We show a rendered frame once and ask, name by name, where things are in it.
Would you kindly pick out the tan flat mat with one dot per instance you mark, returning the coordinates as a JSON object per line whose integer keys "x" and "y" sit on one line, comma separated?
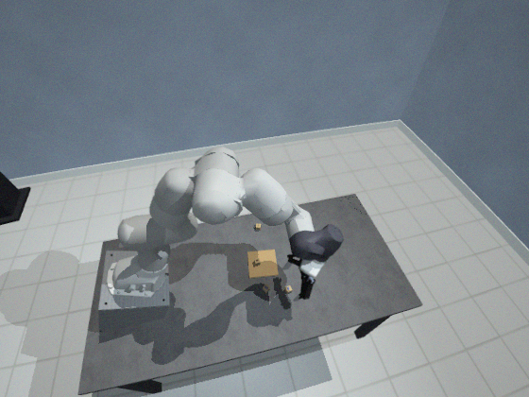
{"x": 268, "y": 266}

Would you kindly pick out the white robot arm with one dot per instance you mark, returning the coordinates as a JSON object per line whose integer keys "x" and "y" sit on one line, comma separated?
{"x": 217, "y": 199}

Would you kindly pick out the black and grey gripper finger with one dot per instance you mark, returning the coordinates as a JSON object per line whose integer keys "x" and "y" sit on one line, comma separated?
{"x": 291, "y": 260}
{"x": 306, "y": 287}

